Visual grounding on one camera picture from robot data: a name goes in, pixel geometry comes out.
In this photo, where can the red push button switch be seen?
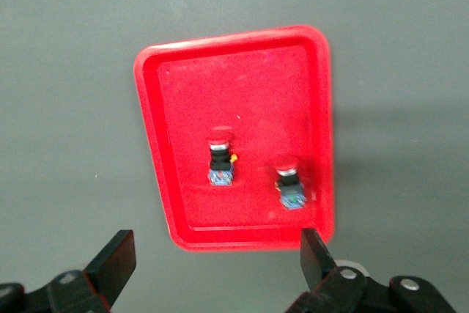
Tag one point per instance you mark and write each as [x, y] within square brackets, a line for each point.
[220, 166]
[291, 192]

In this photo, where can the dark grey table mat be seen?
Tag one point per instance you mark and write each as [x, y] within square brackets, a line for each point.
[55, 71]

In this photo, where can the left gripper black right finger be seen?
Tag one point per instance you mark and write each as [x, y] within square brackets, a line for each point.
[315, 261]

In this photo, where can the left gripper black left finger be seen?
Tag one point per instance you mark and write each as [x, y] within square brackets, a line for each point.
[110, 265]

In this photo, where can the red plastic tray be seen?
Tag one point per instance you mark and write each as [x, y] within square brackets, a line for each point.
[238, 82]

